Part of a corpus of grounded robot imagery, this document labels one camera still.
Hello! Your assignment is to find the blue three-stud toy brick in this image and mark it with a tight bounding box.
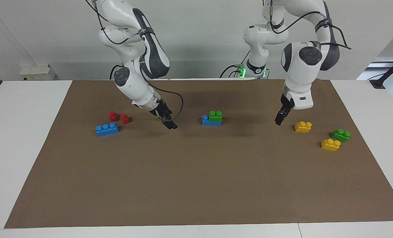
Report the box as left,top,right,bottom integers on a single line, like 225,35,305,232
96,123,120,137
202,115,222,126

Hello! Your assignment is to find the yellow two-stud toy brick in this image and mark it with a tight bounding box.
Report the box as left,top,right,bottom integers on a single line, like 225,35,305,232
321,139,341,152
295,121,312,133

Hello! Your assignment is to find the brown table mat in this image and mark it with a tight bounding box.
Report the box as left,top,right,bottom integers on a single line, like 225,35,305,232
4,79,393,229

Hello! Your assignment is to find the black clamped stand pole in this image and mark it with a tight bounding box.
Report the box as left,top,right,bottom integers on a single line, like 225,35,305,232
370,53,393,89

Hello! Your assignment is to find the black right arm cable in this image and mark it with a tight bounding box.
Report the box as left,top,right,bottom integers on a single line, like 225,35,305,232
84,0,184,121

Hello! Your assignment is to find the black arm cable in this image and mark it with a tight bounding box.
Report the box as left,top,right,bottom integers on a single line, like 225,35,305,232
268,0,352,50
84,0,184,121

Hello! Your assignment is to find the black right base cable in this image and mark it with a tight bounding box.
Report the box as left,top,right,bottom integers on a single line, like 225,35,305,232
109,64,122,80

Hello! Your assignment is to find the black base cable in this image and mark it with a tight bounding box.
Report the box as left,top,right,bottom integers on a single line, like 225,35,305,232
109,64,122,80
220,50,252,79

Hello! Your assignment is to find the black left base cable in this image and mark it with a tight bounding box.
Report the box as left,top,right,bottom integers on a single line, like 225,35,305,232
220,50,252,79

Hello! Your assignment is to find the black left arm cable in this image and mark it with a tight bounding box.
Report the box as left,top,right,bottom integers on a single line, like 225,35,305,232
268,0,352,50

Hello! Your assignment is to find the white wall power box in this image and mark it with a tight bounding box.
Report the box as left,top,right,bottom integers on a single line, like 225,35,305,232
19,64,56,81

